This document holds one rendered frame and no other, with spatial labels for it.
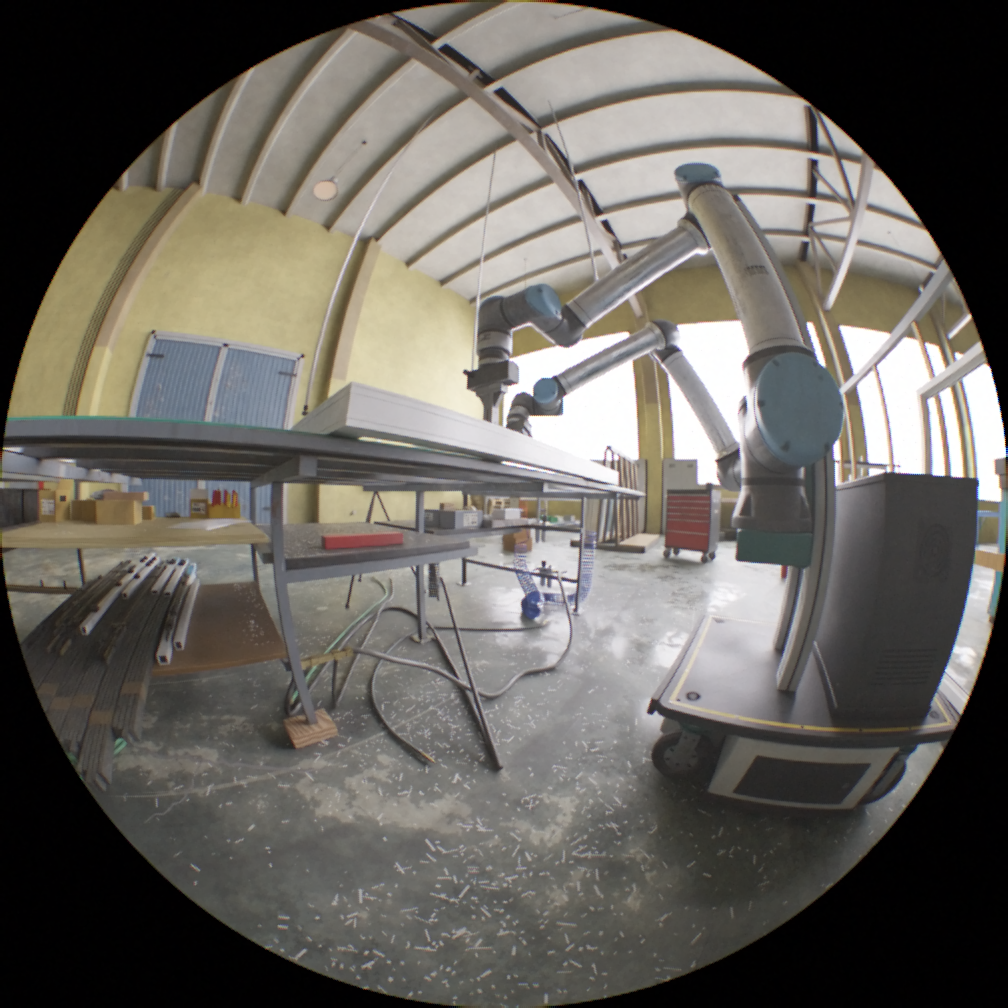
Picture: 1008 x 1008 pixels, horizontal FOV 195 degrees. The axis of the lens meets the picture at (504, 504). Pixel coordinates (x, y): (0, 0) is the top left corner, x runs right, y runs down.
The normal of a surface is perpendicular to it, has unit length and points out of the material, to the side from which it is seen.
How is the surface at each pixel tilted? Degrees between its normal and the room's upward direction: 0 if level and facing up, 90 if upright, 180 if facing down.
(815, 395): 95
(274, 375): 90
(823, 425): 95
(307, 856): 0
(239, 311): 90
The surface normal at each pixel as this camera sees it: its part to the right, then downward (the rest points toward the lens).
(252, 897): 0.03, -1.00
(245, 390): 0.80, 0.04
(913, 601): -0.72, -0.01
